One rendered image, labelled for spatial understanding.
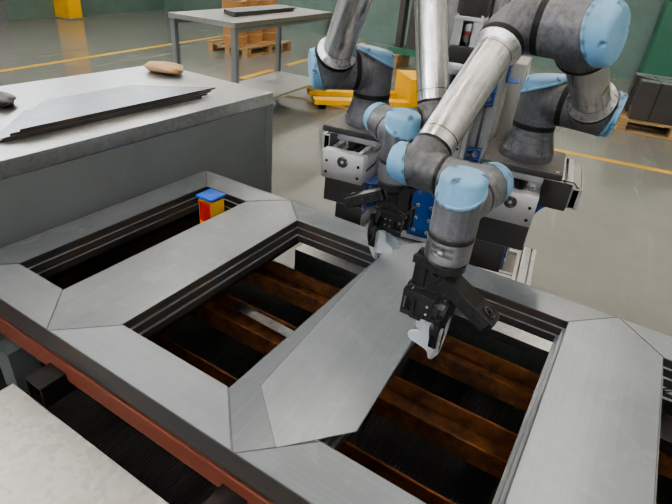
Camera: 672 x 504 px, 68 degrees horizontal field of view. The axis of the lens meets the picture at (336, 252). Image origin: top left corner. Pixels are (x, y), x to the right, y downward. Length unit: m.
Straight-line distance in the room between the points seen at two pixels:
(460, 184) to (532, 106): 0.77
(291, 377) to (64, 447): 0.40
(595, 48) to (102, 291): 1.05
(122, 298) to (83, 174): 0.45
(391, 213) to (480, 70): 0.34
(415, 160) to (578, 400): 0.51
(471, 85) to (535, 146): 0.55
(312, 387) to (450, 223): 0.36
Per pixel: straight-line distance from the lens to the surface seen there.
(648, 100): 6.89
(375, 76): 1.58
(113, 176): 1.49
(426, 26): 1.25
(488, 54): 1.06
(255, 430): 0.81
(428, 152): 0.92
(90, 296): 1.12
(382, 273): 1.17
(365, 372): 0.91
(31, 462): 1.01
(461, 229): 0.79
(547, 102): 1.49
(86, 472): 0.97
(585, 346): 1.13
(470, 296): 0.86
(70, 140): 1.42
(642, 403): 1.06
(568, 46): 1.09
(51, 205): 1.42
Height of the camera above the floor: 1.50
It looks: 31 degrees down
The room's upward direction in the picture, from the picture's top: 6 degrees clockwise
